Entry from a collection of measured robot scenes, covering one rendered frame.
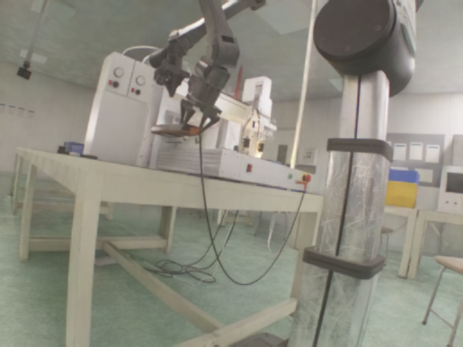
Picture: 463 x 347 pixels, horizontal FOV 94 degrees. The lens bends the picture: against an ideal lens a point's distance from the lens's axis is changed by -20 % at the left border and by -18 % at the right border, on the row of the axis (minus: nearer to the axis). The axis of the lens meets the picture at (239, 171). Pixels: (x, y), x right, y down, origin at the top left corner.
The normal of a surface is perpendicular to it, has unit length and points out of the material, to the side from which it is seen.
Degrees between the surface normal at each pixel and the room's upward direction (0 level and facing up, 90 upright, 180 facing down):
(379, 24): 90
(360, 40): 90
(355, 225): 90
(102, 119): 90
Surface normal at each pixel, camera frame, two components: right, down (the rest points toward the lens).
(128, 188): 0.74, 0.08
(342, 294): -0.68, -0.14
